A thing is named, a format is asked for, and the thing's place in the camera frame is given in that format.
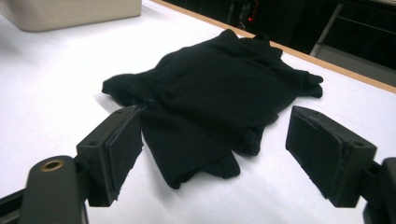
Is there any black cloth garment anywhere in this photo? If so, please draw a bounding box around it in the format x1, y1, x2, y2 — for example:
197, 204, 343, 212
101, 28, 325, 190

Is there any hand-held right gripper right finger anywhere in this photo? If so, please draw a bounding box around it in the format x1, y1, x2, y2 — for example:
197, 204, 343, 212
285, 105, 378, 208

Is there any grey metal stand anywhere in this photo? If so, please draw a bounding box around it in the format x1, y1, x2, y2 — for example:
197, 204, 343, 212
309, 3, 396, 88

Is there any beige plastic box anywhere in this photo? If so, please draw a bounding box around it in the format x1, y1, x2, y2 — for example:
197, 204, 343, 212
0, 0, 143, 33

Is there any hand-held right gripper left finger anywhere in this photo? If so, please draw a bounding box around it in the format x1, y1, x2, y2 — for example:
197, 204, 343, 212
76, 105, 145, 208

